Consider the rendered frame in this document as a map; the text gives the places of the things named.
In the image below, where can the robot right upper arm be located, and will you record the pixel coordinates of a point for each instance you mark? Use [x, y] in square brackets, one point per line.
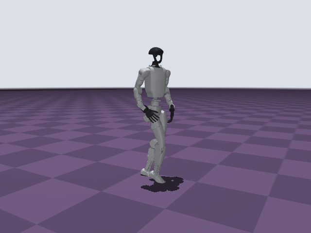
[142, 74]

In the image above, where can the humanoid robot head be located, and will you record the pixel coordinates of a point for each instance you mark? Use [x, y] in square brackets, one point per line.
[156, 51]

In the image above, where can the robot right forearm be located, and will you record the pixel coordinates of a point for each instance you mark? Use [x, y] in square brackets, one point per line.
[139, 100]

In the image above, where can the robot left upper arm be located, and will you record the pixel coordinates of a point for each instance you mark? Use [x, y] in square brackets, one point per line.
[167, 81]

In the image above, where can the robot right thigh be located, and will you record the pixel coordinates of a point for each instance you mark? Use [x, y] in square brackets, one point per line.
[157, 130]

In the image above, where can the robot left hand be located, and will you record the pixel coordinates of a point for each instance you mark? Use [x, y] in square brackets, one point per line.
[172, 113]

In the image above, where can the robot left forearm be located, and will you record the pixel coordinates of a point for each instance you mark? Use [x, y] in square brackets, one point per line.
[168, 99]

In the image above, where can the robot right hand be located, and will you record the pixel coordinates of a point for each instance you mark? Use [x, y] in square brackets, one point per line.
[149, 113]

